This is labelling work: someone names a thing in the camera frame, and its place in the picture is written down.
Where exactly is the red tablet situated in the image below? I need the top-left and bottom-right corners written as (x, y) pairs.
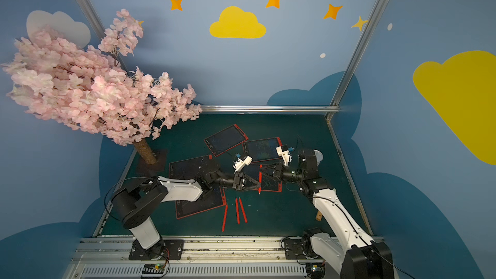
top-left (204, 124), bottom-right (249, 157)
top-left (243, 164), bottom-right (282, 192)
top-left (242, 137), bottom-right (282, 162)
top-left (176, 186), bottom-right (226, 220)
top-left (169, 155), bottom-right (213, 180)

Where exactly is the red stylus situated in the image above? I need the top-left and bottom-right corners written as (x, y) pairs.
top-left (235, 197), bottom-right (240, 225)
top-left (258, 164), bottom-right (263, 195)
top-left (222, 204), bottom-right (229, 232)
top-left (238, 198), bottom-right (248, 223)

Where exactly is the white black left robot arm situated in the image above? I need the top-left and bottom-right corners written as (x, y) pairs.
top-left (110, 161), bottom-right (261, 250)

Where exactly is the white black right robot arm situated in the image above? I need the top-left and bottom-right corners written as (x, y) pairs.
top-left (273, 146), bottom-right (398, 278)

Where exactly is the silver tin can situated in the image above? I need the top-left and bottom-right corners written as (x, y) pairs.
top-left (313, 149), bottom-right (324, 165)

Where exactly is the small circuit board right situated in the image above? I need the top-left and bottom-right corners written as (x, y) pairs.
top-left (305, 263), bottom-right (326, 279)

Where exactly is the small circuit board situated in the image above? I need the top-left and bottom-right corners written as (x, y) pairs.
top-left (305, 263), bottom-right (326, 279)
top-left (139, 264), bottom-right (167, 278)

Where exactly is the small circuit board left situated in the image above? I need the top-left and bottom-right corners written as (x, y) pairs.
top-left (139, 264), bottom-right (167, 278)

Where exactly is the pink cherry blossom tree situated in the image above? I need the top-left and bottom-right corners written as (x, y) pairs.
top-left (3, 9), bottom-right (202, 164)

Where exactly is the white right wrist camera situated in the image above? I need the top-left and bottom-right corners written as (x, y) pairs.
top-left (276, 145), bottom-right (292, 167)

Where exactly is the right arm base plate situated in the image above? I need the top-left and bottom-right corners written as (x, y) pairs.
top-left (281, 237), bottom-right (321, 260)

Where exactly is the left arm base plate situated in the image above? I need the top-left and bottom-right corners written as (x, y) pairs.
top-left (129, 240), bottom-right (184, 261)

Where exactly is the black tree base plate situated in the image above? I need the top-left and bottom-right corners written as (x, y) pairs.
top-left (136, 149), bottom-right (169, 176)

